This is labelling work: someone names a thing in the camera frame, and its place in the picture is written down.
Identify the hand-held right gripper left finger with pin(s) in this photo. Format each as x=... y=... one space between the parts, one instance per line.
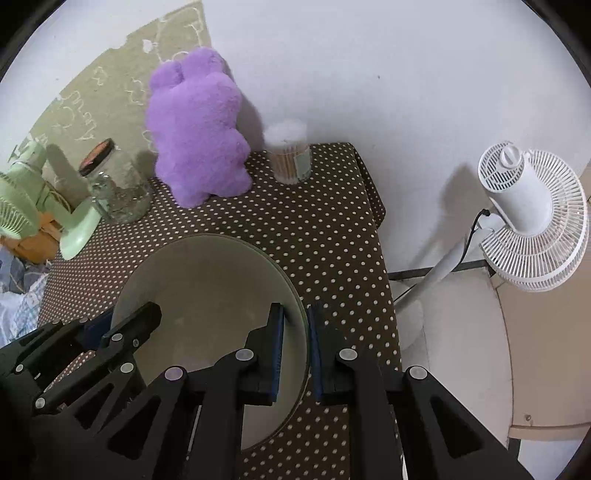
x=277 y=350

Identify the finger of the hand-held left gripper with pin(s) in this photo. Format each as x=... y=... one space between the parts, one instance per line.
x=97 y=330
x=143 y=318

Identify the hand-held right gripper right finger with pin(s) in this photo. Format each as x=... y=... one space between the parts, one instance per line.
x=316 y=350

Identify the cream floral bowl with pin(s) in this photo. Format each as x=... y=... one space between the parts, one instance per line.
x=207 y=286

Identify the blue checked cloth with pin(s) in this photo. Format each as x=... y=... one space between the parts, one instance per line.
x=18 y=314

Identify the green desk fan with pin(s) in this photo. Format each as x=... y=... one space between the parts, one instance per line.
x=78 y=230

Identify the wooden chair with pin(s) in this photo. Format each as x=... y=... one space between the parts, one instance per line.
x=37 y=244

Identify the brown polka dot tablecloth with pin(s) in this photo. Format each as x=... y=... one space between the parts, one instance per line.
x=323 y=230

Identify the glass jar with dark lid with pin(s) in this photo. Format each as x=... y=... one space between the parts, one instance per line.
x=120 y=198

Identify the cotton swab container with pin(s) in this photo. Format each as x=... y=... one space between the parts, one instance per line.
x=288 y=157

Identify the purple plush toy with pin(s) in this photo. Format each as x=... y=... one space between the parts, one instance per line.
x=198 y=129

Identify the white standing fan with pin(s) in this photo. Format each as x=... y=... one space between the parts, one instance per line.
x=517 y=194

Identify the green patterned wall cloth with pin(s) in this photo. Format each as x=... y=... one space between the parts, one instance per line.
x=92 y=92

